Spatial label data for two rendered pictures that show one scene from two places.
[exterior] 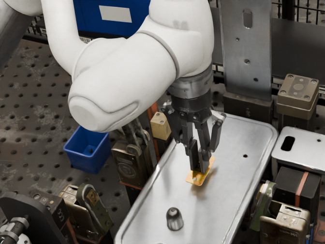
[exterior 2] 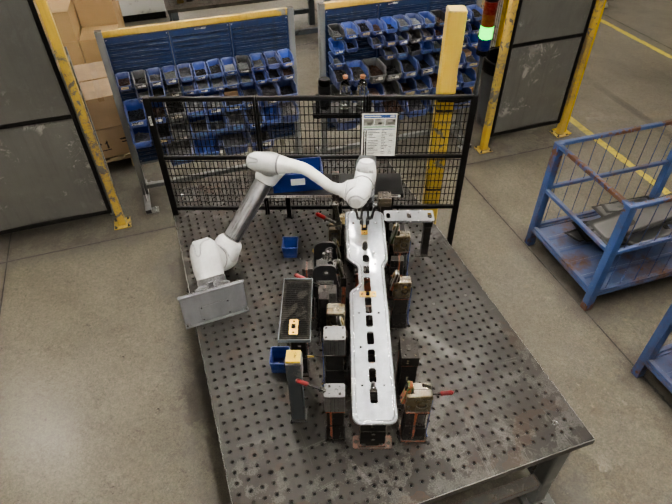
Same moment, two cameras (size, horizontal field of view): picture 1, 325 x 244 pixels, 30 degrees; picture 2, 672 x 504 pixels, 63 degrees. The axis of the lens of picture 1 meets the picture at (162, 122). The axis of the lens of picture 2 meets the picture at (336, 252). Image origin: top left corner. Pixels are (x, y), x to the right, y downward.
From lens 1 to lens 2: 1.98 m
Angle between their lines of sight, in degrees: 24
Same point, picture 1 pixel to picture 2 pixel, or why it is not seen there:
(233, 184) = (377, 232)
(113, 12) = (297, 181)
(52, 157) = (270, 256)
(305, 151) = (395, 216)
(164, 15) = (366, 169)
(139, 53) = (364, 181)
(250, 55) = not seen: hidden behind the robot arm
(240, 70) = not seen: hidden behind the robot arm
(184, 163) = (355, 230)
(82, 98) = (356, 196)
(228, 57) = not seen: hidden behind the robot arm
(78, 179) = (289, 261)
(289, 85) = (381, 195)
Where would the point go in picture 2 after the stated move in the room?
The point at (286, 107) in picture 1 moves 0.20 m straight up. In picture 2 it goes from (382, 203) to (384, 175)
